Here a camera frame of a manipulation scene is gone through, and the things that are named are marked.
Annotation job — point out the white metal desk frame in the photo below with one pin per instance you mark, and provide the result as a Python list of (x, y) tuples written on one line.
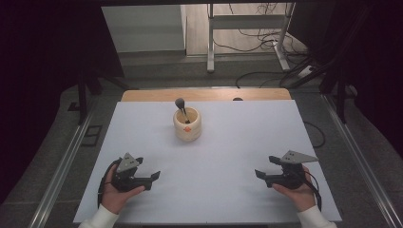
[(244, 22)]

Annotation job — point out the black makeup brush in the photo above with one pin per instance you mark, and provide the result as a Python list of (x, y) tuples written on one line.
[(182, 106)]

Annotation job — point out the white panel cabinet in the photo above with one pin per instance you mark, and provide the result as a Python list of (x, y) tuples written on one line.
[(145, 28)]

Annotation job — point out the white power strip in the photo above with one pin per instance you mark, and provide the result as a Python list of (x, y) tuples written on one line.
[(305, 71)]

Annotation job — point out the white table mat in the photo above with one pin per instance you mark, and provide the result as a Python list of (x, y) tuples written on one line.
[(221, 152)]

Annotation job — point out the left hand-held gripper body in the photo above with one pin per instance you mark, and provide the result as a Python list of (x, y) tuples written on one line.
[(126, 181)]

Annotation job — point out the cream ceramic cup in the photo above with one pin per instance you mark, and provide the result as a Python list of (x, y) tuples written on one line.
[(187, 133)]

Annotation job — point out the person's left hand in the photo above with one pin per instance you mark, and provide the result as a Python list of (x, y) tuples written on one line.
[(115, 199)]

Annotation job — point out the black curtain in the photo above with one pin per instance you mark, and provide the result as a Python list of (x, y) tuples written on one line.
[(374, 63), (41, 79)]

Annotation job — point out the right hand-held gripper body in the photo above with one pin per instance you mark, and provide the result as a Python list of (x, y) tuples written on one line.
[(290, 179)]

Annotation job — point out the person's right hand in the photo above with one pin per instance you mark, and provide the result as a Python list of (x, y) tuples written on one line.
[(299, 198)]

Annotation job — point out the silver metal floor rail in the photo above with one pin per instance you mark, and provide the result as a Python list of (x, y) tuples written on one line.
[(361, 158), (60, 171)]

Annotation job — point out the dark rectangular floor frames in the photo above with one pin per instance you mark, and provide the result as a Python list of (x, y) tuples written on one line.
[(91, 135)]

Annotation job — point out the black metal stand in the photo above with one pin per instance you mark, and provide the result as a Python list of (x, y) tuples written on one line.
[(83, 95), (340, 95)]

